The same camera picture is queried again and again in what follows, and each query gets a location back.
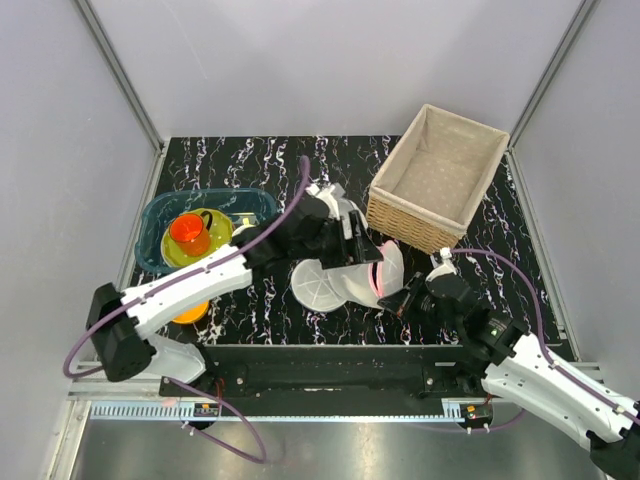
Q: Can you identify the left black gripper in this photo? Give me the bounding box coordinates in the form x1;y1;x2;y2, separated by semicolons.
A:
293;212;383;271

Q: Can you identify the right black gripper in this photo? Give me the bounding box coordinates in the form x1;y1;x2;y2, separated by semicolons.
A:
377;272;462;336

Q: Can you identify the pink-trimmed mesh laundry bag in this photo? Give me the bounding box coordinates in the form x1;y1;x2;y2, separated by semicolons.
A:
327;240;404;308

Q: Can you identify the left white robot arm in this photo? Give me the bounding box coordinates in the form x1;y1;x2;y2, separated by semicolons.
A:
86;184;383;396

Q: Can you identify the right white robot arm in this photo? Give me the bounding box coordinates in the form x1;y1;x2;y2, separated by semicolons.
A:
378;273;639;479

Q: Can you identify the grey-trimmed mesh laundry bag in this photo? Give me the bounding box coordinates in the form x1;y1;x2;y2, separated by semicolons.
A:
290;197;371;314

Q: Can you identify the teal plastic tub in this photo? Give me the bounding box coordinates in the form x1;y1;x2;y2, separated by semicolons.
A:
135;188;278;275

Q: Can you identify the wicker basket with liner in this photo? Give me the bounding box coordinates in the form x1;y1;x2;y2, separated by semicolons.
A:
366;104;510;253

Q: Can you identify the cream mug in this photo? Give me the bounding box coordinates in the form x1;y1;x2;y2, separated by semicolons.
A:
232;224;256;238

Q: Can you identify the yellow-green plate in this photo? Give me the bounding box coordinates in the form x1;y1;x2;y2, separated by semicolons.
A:
161;208;234;268

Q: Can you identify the orange mug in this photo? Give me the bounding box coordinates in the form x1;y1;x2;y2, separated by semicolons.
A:
169;211;213;257

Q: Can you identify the orange bowl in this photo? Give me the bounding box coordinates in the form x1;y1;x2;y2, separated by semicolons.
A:
172;301;209;325

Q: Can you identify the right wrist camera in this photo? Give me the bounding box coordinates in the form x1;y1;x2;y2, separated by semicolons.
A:
427;247;458;282

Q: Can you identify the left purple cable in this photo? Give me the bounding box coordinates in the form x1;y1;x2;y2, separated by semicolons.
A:
62;154;312;464

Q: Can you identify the purple cable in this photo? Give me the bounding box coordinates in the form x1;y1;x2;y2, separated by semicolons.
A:
62;154;312;464
449;247;640;421

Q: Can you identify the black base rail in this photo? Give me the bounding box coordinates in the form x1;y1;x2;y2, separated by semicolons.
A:
192;345;487;419

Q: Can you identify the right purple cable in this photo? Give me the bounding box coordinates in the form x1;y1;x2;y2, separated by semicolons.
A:
449;247;640;421

